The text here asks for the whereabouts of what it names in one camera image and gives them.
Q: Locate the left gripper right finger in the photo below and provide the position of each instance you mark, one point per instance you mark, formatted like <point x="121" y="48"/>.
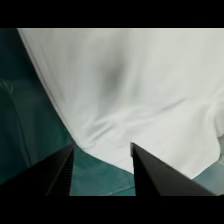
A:
<point x="156" y="176"/>

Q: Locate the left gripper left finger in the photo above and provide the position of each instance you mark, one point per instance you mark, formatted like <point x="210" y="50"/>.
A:
<point x="50" y="175"/>

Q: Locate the white shirt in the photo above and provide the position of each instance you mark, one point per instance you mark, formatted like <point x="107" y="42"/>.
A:
<point x="133" y="90"/>

